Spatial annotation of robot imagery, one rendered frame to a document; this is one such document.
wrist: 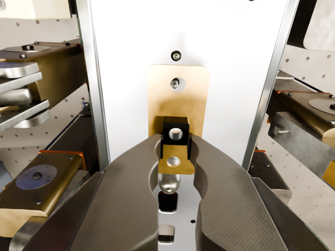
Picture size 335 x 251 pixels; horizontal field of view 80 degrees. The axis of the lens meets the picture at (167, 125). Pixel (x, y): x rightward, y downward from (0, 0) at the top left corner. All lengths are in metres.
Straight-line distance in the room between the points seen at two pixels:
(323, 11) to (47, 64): 0.30
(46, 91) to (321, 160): 0.29
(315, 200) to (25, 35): 1.05
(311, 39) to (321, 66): 0.37
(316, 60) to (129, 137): 0.52
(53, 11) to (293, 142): 0.28
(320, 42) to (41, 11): 0.28
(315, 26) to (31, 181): 0.41
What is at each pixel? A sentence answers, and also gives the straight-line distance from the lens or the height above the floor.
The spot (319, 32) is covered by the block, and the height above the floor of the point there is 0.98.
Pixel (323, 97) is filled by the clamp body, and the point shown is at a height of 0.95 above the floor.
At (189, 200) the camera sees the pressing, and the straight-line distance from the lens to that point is 0.35.
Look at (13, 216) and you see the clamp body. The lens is 0.34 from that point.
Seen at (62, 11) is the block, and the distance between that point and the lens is 0.23.
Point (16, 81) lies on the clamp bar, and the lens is 0.21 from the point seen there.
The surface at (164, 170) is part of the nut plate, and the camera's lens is 0.16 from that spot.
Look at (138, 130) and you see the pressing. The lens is 0.27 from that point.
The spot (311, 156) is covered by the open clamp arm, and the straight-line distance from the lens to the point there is 0.27.
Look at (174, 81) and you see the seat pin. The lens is 0.23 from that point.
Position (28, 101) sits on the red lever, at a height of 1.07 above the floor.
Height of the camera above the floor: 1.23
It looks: 62 degrees down
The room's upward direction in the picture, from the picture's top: 177 degrees counter-clockwise
